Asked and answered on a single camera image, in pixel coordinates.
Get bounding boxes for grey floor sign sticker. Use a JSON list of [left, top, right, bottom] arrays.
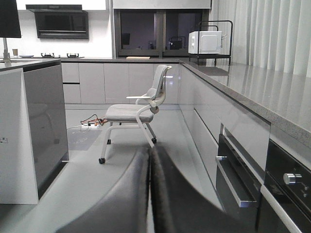
[[67, 129, 102, 150]]

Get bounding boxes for grey white office chair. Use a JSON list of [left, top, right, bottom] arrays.
[[99, 65, 172, 164]]

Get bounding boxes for white microwave oven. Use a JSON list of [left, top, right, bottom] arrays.
[[188, 31, 222, 54]]

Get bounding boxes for black gas hob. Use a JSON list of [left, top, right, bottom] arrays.
[[33, 53, 84, 59]]

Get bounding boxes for wooden cutting board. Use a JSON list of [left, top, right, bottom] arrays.
[[126, 56, 151, 60]]

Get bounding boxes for orange cables on floor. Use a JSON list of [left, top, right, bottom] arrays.
[[80, 114, 108, 127]]

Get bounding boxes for grey counter with cabinets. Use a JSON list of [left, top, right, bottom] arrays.
[[59, 57, 311, 233]]

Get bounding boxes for black metal microwave rack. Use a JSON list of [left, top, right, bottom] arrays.
[[189, 20, 233, 66]]

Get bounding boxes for grey kitchen island cabinet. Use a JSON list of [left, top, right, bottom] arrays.
[[0, 59, 69, 204]]

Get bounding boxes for paper cup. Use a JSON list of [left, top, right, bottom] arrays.
[[12, 49, 18, 57]]

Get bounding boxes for steel kitchen faucet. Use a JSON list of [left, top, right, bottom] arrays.
[[3, 37, 11, 64]]

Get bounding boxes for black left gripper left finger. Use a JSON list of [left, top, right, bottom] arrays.
[[57, 148, 150, 233]]

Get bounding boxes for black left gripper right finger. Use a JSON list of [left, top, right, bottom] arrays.
[[150, 146, 253, 233]]

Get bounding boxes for dark framed window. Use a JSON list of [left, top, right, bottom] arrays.
[[113, 9, 209, 58]]

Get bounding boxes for black built-in oven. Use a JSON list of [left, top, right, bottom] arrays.
[[216, 127, 311, 233]]

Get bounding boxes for black range hood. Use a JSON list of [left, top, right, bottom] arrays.
[[26, 4, 89, 40]]

